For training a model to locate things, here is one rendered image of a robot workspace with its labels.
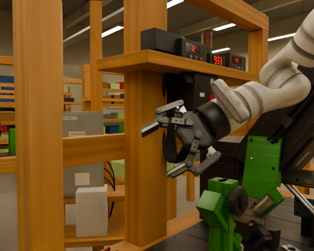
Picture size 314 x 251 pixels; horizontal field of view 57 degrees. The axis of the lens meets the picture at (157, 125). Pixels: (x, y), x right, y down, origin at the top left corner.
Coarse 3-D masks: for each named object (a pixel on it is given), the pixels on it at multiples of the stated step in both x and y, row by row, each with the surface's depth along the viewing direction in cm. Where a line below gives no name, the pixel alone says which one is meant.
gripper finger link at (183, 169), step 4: (192, 164) 52; (180, 168) 52; (184, 168) 52; (188, 168) 52; (192, 168) 52; (176, 172) 51; (180, 172) 51; (192, 172) 52; (172, 176) 51; (176, 176) 52
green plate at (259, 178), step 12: (252, 144) 101; (264, 144) 98; (276, 144) 96; (252, 156) 100; (264, 156) 97; (276, 156) 95; (252, 168) 99; (264, 168) 97; (276, 168) 94; (252, 180) 98; (264, 180) 96; (276, 180) 93; (252, 192) 97; (264, 192) 95
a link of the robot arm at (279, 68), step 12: (288, 48) 54; (300, 48) 52; (276, 60) 57; (288, 60) 57; (300, 60) 53; (312, 60) 52; (264, 72) 60; (276, 72) 58; (288, 72) 57; (300, 72) 58; (264, 84) 61; (276, 84) 58
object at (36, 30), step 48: (48, 0) 74; (144, 0) 99; (48, 48) 74; (48, 96) 75; (144, 96) 101; (48, 144) 75; (144, 144) 101; (48, 192) 76; (144, 192) 102; (48, 240) 76; (144, 240) 103
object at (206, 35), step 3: (204, 30) 135; (207, 30) 134; (210, 30) 134; (204, 33) 134; (207, 33) 134; (210, 33) 134; (201, 36) 137; (204, 36) 134; (207, 36) 134; (210, 36) 134; (201, 39) 137; (204, 39) 134; (207, 39) 134; (210, 39) 134
